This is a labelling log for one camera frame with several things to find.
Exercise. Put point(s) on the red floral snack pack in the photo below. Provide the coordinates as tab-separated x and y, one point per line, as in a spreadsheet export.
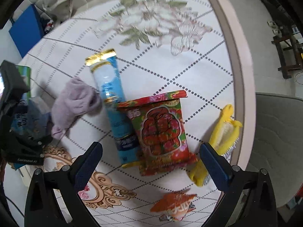
158	123

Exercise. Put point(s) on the open cardboard box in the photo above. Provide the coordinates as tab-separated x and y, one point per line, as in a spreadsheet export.
20	120

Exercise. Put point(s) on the blue folded mat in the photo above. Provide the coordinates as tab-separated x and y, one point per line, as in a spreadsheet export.
27	30

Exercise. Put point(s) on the dark wooden chair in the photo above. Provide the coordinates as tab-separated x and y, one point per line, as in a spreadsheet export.
288	43

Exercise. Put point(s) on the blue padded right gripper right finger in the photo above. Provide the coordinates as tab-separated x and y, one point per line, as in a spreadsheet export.
217	166

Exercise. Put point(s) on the orange snack pack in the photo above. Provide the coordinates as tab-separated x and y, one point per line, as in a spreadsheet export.
174	206

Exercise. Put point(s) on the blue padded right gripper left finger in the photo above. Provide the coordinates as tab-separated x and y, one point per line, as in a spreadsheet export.
85	165

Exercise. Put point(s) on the patterned floral tablecloth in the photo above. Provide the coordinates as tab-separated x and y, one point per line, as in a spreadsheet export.
162	45

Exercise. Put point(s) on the grey chair seat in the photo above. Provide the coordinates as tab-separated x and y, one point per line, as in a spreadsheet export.
277	145

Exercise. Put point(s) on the yellow clear pouch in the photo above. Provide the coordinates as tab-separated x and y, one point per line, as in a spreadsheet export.
223	139

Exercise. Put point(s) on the long blue snack pack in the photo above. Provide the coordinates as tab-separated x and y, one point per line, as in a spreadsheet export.
104	68

